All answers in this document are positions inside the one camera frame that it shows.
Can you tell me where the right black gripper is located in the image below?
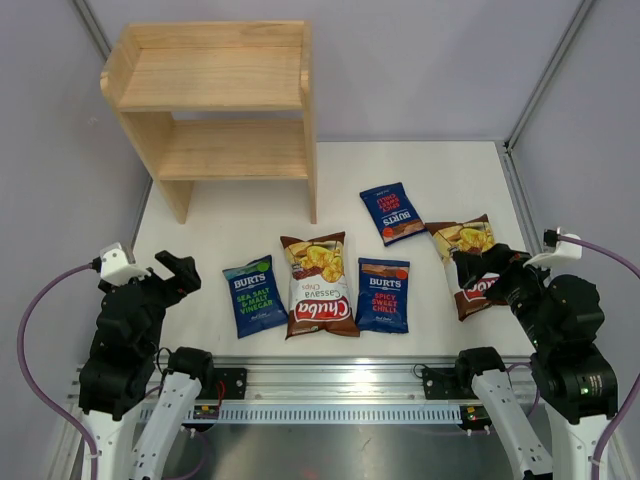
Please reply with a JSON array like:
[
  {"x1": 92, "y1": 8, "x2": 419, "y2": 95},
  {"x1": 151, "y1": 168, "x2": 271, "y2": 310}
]
[{"x1": 453, "y1": 241, "x2": 561, "y2": 348}]

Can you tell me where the Burts sea salt vinegar bag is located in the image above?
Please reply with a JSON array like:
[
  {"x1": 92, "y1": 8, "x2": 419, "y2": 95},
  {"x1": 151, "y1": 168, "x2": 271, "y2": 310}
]
[{"x1": 222, "y1": 255, "x2": 288, "y2": 339}]

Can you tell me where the Burts spicy chilli bag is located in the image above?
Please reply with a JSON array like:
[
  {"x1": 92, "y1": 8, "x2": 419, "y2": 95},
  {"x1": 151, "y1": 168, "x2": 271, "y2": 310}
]
[
  {"x1": 355, "y1": 258, "x2": 410, "y2": 334},
  {"x1": 359, "y1": 182, "x2": 426, "y2": 246}
]

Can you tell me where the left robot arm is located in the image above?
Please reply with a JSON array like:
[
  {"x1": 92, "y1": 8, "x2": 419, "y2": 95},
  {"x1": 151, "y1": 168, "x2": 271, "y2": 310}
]
[{"x1": 79, "y1": 244, "x2": 217, "y2": 479}]

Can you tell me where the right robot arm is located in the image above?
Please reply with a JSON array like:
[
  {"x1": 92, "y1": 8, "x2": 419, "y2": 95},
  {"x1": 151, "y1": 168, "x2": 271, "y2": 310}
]
[{"x1": 453, "y1": 233, "x2": 621, "y2": 479}]

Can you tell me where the right Chuba cassava chips bag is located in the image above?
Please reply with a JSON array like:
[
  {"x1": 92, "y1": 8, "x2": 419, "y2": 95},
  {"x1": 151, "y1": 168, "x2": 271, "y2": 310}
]
[{"x1": 424, "y1": 214, "x2": 505, "y2": 322}]

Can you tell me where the chuba cassava chips bag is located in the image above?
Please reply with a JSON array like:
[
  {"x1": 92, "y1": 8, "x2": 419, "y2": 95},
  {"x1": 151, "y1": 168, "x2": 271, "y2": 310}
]
[
  {"x1": 280, "y1": 232, "x2": 360, "y2": 338},
  {"x1": 424, "y1": 214, "x2": 505, "y2": 322}
]

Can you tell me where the centre Chuba cassava chips bag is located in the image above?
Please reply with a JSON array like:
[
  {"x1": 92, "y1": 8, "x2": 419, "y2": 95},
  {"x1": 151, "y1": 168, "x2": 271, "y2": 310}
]
[{"x1": 280, "y1": 232, "x2": 360, "y2": 338}]

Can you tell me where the wooden two-tier shelf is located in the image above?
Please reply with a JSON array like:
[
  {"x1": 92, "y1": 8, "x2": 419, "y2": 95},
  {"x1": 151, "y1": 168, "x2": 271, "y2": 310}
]
[{"x1": 100, "y1": 21, "x2": 317, "y2": 223}]

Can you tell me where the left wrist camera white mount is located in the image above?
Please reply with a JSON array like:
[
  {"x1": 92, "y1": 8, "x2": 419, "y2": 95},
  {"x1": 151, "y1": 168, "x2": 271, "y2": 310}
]
[{"x1": 100, "y1": 242, "x2": 151, "y2": 286}]

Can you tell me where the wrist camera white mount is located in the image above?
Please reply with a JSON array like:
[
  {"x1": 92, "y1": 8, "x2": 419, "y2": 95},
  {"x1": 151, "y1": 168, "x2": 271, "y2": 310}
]
[
  {"x1": 524, "y1": 227, "x2": 582, "y2": 270},
  {"x1": 100, "y1": 242, "x2": 151, "y2": 286}
]

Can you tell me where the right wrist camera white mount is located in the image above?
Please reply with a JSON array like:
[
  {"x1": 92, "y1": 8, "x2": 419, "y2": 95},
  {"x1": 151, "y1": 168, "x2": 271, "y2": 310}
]
[{"x1": 524, "y1": 227, "x2": 582, "y2": 270}]

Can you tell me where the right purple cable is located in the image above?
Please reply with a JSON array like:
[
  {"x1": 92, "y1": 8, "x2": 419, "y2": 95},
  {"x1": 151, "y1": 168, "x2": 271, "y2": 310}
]
[{"x1": 572, "y1": 237, "x2": 640, "y2": 480}]

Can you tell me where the purple cable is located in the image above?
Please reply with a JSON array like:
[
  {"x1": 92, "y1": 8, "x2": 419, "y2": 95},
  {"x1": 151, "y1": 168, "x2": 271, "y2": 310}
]
[
  {"x1": 16, "y1": 262, "x2": 101, "y2": 480},
  {"x1": 572, "y1": 237, "x2": 640, "y2": 480}
]

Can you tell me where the white slotted cable duct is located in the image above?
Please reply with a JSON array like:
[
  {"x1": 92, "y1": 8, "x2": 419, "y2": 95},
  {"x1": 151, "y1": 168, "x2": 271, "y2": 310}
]
[{"x1": 138, "y1": 403, "x2": 464, "y2": 425}]

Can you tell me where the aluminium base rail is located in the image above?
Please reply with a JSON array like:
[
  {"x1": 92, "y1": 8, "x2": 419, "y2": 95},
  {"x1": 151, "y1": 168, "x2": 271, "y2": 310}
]
[{"x1": 67, "y1": 355, "x2": 556, "y2": 406}]

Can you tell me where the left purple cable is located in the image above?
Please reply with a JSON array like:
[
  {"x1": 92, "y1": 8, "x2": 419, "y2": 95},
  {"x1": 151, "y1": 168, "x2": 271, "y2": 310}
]
[{"x1": 16, "y1": 262, "x2": 101, "y2": 480}]

